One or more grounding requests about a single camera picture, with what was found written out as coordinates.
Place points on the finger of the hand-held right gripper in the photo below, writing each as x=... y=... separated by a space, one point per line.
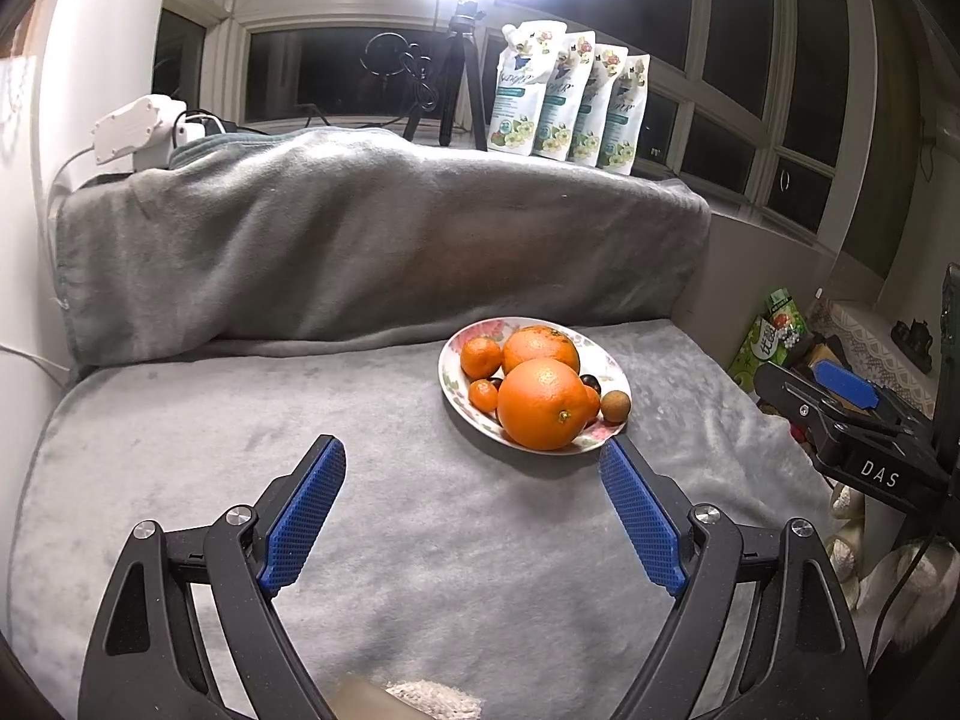
x=791 y=394
x=847 y=384

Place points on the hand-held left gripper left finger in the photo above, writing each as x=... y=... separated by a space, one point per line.
x=304 y=517

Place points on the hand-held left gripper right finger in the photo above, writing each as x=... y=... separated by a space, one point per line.
x=645 y=517

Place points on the medium mandarin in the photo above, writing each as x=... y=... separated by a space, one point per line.
x=480 y=356
x=594 y=406

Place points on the dark plum plate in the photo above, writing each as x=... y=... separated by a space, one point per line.
x=589 y=382

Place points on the large smooth orange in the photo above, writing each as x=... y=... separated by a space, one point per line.
x=544 y=403

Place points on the white floral plate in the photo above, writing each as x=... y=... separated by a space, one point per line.
x=454 y=390

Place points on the large bumpy orange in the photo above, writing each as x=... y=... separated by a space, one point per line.
x=540 y=345

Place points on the tiny mandarin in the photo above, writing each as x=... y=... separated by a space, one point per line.
x=484 y=395

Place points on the green carton box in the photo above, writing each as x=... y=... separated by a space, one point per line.
x=772 y=337

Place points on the white plush toy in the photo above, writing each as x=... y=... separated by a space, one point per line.
x=847 y=532

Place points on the small dark figurine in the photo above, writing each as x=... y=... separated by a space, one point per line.
x=911 y=336

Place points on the light grey fleece blanket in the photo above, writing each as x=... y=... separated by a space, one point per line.
x=300 y=427

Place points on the beige object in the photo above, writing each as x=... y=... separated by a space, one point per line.
x=360 y=699

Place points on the white fuzzy cloth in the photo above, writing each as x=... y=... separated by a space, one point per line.
x=435 y=699

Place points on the dark grey fleece blanket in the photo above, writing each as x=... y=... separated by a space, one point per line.
x=375 y=240

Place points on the white floral refill pouch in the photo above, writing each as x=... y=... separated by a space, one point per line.
x=630 y=124
x=566 y=105
x=517 y=90
x=600 y=112

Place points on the white plug adapter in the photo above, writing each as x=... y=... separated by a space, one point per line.
x=191 y=127

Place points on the white power strip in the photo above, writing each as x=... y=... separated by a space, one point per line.
x=135 y=127

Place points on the black tripod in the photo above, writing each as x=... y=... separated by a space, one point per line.
x=457 y=67

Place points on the white framed window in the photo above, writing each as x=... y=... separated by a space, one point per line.
x=247 y=7

